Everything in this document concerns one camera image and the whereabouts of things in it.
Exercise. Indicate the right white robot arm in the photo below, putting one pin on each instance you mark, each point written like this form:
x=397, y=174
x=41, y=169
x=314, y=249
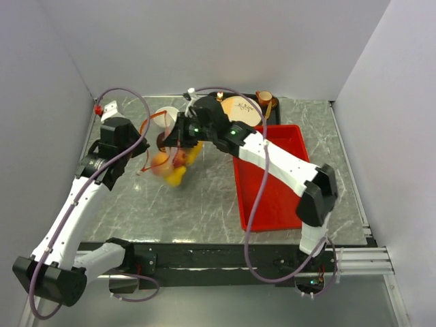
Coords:
x=316, y=186

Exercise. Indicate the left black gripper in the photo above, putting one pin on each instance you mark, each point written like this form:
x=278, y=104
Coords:
x=132, y=130

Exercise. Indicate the dark purple passionfruit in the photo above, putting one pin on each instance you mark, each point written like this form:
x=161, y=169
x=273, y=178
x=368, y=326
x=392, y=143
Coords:
x=160, y=142

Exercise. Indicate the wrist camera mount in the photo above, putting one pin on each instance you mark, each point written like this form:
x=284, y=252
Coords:
x=108, y=111
x=191, y=97

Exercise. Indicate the yellow pear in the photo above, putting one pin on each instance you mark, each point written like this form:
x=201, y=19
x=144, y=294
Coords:
x=174, y=179

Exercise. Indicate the white brown bowl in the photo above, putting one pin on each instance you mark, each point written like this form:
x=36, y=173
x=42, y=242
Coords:
x=165, y=117

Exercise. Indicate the red plastic bin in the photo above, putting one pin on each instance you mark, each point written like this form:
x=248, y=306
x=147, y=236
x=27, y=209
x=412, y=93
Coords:
x=277, y=207

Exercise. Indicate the peach fruit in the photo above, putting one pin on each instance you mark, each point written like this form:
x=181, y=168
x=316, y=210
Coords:
x=160, y=165

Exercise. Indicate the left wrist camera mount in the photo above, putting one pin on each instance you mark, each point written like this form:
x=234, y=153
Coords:
x=108, y=111

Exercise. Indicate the black serving tray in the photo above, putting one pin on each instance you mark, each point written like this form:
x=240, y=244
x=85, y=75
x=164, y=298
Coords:
x=274, y=118

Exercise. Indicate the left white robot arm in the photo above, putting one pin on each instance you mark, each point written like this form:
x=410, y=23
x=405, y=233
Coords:
x=53, y=271

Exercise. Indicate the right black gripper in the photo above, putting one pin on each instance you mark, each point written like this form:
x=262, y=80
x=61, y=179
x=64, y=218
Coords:
x=178, y=133

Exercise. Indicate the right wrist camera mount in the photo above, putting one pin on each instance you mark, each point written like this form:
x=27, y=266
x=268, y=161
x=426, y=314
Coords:
x=191, y=97

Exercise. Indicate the red wrinkled fruit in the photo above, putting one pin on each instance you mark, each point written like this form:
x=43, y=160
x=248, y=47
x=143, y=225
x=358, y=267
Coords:
x=180, y=159

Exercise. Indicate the clear zip top bag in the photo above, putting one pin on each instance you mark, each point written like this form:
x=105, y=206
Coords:
x=171, y=152

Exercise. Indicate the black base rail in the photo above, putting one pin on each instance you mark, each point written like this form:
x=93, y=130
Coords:
x=196, y=264

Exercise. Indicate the small brown cup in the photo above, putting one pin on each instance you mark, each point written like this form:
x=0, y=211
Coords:
x=264, y=98

